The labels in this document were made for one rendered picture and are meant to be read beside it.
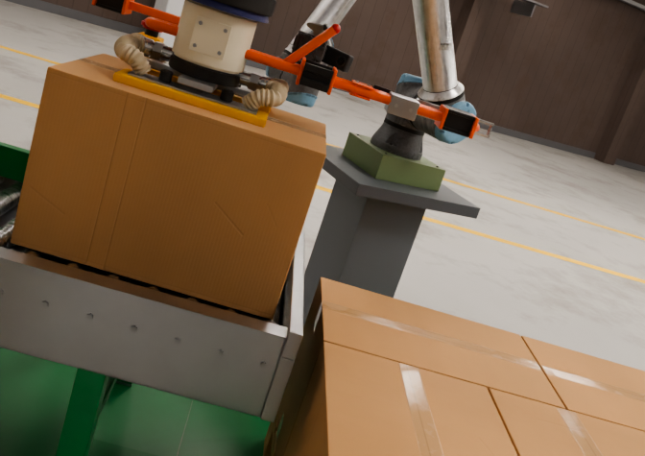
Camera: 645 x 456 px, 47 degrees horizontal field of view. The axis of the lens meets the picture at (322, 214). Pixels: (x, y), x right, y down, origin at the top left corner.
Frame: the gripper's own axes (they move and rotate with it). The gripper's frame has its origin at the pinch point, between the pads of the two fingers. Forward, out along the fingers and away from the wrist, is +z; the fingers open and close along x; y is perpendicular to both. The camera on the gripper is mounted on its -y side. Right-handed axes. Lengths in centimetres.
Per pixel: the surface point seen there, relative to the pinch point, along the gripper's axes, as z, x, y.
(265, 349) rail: 49, -55, -12
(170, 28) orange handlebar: 16.4, -4.7, 32.7
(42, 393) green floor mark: 4, -113, 41
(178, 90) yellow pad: 25.8, -15.7, 25.2
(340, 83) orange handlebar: 13.5, -3.2, -7.5
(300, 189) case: 32.8, -25.4, -7.3
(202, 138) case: 34.0, -22.1, 15.9
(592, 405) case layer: 22, -54, -92
